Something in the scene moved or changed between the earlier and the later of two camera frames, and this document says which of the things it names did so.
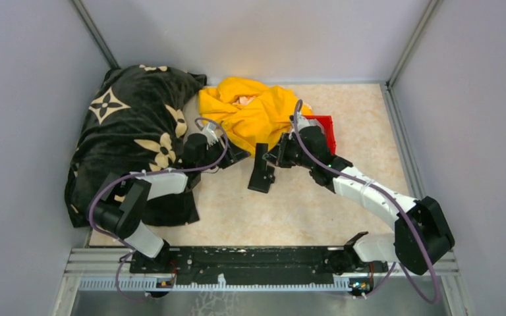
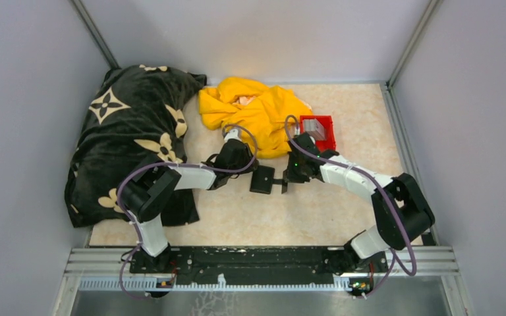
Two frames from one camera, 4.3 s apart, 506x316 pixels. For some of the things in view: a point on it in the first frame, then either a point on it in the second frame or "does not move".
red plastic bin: (327, 122) does not move
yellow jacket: (255, 116) does not move
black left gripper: (234, 155) to (248, 156)
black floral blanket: (136, 124) does not move
